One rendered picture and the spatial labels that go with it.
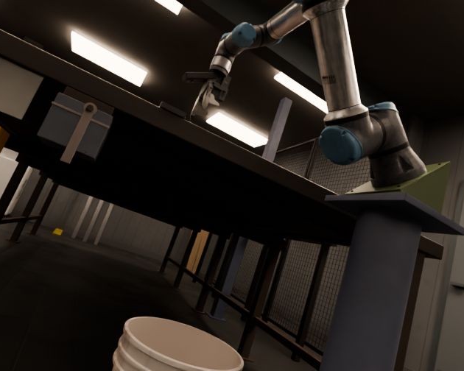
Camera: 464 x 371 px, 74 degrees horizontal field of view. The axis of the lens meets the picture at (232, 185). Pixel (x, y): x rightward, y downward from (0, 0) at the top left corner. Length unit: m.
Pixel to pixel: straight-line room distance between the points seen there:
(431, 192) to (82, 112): 0.95
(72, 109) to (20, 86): 0.13
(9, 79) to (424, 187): 1.09
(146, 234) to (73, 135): 6.03
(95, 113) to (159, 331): 0.61
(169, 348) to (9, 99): 0.76
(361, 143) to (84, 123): 0.70
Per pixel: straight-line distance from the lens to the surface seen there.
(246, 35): 1.17
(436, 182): 1.03
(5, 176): 5.90
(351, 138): 0.85
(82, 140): 0.85
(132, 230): 6.76
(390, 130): 0.98
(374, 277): 0.91
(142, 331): 0.94
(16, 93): 0.92
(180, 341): 0.99
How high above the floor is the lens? 0.60
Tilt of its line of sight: 12 degrees up
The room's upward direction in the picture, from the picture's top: 19 degrees clockwise
